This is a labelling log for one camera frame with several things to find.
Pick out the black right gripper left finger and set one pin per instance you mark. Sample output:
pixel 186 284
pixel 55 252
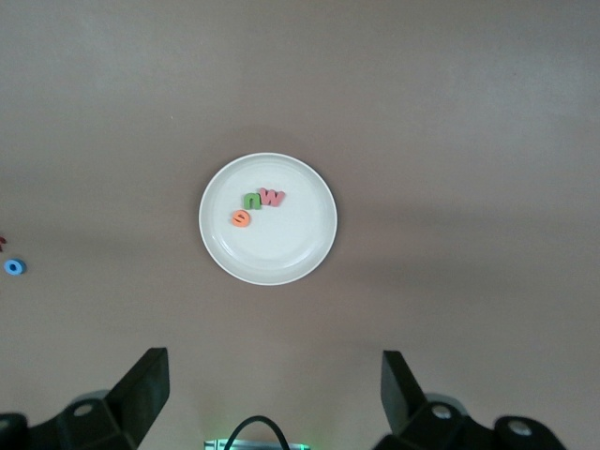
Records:
pixel 147 389

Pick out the beige brown plate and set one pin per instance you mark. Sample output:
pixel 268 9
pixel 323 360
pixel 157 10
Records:
pixel 281 244

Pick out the blue foam letter o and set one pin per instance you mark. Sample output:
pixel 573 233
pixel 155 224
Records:
pixel 22 267

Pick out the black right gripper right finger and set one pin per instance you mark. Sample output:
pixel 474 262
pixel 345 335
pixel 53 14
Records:
pixel 398 389

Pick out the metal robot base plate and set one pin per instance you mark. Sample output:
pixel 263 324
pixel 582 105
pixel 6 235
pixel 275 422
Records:
pixel 225 445

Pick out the pink foam letter w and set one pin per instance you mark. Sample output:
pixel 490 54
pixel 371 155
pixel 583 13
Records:
pixel 272 198

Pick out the green foam letter n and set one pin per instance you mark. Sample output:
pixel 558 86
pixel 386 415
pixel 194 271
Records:
pixel 252 194

